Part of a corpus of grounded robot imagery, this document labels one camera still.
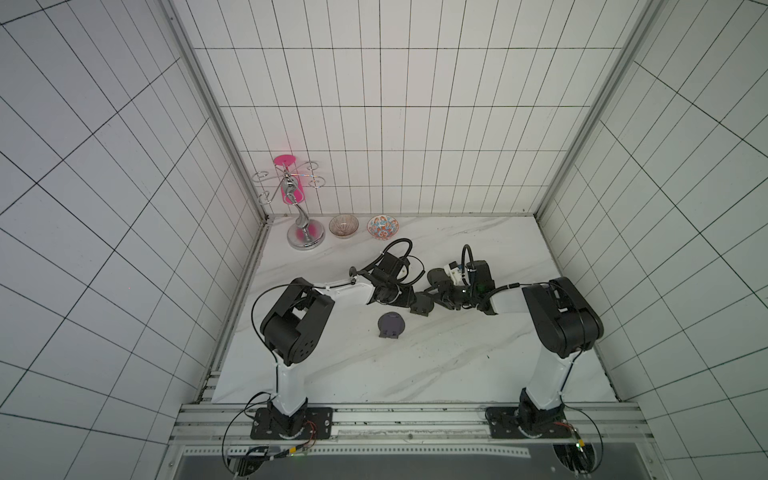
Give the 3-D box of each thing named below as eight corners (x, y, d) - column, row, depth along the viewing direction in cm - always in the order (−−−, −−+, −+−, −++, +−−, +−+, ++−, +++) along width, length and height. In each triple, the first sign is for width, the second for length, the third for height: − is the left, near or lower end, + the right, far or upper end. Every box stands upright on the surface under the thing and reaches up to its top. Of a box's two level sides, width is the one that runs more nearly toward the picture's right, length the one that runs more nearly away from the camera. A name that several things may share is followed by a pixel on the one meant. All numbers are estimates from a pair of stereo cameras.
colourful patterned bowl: (364, 233, 116) (363, 226, 113) (377, 217, 121) (377, 210, 118) (388, 244, 112) (389, 237, 109) (401, 227, 118) (401, 220, 115)
